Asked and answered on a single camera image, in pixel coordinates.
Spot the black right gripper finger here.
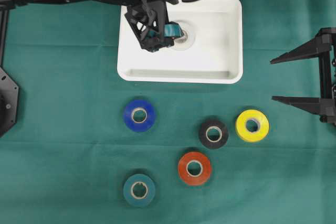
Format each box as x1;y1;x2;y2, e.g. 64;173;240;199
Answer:
272;96;320;115
270;36;321;64

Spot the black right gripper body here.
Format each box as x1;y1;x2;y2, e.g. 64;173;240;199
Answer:
316;27;335;126

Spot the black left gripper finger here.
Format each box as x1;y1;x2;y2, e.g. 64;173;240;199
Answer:
124;0;174;52
164;22;184;47

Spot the white tape roll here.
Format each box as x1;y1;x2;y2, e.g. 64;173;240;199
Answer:
171;19;196;51

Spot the teal tape roll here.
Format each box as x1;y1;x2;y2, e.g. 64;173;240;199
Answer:
123;174;156;208

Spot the blue tape roll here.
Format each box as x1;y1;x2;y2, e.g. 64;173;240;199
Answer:
123;99;156;132

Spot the yellow tape roll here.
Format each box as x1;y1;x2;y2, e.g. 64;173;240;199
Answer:
235;109;270;143

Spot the black tape roll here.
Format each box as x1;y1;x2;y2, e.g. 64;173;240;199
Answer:
198;119;229;149

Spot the red tape roll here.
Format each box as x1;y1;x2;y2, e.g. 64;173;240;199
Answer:
178;152;212;186

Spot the white rectangular plastic tray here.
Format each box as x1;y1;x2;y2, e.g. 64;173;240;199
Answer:
117;0;243;84

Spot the black table edge frame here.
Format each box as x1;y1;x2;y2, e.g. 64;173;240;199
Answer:
0;10;9;66

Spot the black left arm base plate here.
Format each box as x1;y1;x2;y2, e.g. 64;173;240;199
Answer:
0;67;19;137

